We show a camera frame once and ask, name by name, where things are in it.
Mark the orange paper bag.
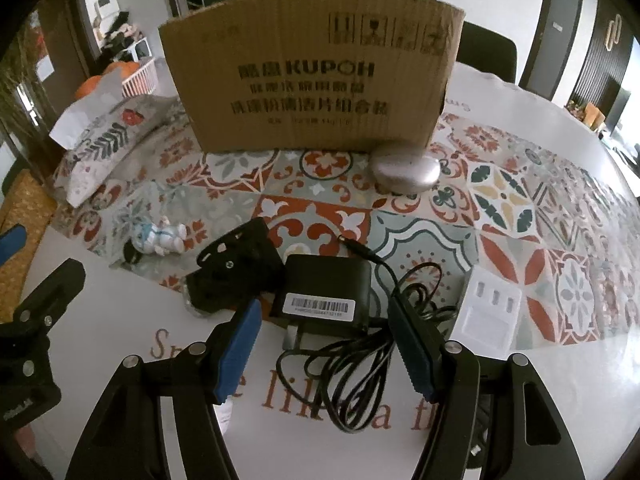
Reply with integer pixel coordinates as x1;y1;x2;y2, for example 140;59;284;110
582;102;606;128

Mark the black plastic bracket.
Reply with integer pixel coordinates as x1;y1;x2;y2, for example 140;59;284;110
186;217;287;313

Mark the brown cardboard box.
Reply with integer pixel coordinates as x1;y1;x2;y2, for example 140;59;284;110
158;0;466;153

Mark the white basket with oranges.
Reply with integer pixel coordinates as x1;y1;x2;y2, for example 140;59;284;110
121;57;162;99

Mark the small white blue figurine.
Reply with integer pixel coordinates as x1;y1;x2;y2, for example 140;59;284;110
122;216;188;266

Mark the orange pumpkin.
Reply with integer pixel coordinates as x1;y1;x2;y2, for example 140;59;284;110
75;75;108;102
104;61;142;79

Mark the black power adapter with cable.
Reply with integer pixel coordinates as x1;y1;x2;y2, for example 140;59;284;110
272;234;475;435

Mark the floral patterned cushion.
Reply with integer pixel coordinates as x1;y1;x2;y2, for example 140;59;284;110
52;94;195;208

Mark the yellow woven seat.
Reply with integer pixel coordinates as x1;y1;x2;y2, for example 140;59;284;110
0;169;57;322

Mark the grey door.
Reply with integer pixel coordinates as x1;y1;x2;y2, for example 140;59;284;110
519;0;586;107

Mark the silver oval case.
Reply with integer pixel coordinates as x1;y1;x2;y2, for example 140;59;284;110
370;144;442;193

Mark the patterned tile-print table mat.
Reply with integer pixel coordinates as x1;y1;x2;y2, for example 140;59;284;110
52;92;640;352

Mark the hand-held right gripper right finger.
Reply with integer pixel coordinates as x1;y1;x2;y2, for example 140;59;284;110
387;292;581;480

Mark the white USB card reader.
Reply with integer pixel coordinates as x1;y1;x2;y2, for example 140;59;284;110
459;266;523;352

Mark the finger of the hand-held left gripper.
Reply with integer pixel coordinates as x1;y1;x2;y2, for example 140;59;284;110
0;226;27;267
0;258;87;386

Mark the black chair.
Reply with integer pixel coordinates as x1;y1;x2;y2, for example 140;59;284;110
456;21;519;86

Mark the gold wall ornament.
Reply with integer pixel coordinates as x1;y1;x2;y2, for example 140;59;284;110
604;14;623;52

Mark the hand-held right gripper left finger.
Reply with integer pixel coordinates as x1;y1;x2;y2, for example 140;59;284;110
65;299;263;480

